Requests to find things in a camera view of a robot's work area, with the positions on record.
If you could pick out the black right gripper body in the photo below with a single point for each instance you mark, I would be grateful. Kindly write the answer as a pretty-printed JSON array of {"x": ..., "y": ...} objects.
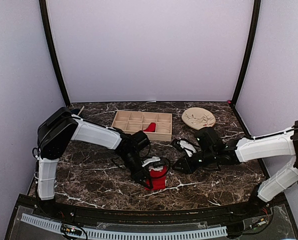
[{"x": 208, "y": 158}]

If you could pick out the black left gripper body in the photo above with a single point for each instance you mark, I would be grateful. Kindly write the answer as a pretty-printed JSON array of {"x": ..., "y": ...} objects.
[{"x": 127, "y": 160}]

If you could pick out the plain red sock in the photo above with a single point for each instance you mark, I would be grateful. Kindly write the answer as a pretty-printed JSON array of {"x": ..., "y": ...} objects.
[{"x": 158, "y": 177}]

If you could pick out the red Santa face sock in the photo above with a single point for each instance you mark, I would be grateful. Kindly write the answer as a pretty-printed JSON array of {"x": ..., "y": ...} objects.
[{"x": 150, "y": 128}]

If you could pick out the wooden compartment tray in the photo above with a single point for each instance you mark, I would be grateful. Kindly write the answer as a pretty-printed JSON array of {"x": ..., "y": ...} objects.
[{"x": 132, "y": 121}]

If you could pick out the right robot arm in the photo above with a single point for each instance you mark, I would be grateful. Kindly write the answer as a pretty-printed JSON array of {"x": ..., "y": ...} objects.
[{"x": 214, "y": 151}]

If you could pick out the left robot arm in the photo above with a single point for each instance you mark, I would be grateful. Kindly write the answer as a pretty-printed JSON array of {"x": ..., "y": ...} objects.
[{"x": 54, "y": 135}]

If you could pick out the cream painted ceramic plate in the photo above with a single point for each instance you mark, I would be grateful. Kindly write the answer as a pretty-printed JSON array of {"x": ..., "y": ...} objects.
[{"x": 197, "y": 118}]

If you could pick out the dark blue cup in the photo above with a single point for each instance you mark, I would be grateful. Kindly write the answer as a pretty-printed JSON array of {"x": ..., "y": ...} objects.
[{"x": 75, "y": 111}]

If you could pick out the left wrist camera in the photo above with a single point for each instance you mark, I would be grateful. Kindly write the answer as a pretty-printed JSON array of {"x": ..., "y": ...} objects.
[{"x": 140, "y": 140}]

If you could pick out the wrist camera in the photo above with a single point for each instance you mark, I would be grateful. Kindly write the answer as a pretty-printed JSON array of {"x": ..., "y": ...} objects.
[
  {"x": 208, "y": 139},
  {"x": 140, "y": 140}
]

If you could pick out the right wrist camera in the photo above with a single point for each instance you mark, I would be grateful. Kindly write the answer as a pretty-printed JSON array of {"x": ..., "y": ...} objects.
[{"x": 208, "y": 139}]

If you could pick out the white perforated cable duct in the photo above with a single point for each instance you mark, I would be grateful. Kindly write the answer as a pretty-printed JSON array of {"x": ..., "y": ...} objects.
[{"x": 114, "y": 231}]

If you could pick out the black front rail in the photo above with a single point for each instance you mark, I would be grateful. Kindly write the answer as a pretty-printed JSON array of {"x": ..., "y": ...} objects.
[{"x": 90, "y": 216}]

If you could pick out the right black frame post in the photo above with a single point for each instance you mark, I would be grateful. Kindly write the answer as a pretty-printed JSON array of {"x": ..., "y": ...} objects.
[{"x": 248, "y": 51}]

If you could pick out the black frame post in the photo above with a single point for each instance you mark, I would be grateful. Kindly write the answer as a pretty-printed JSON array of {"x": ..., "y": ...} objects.
[
  {"x": 248, "y": 51},
  {"x": 52, "y": 51}
]

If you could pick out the left black frame post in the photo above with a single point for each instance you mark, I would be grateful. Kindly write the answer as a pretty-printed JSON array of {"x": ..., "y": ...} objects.
[{"x": 52, "y": 51}]

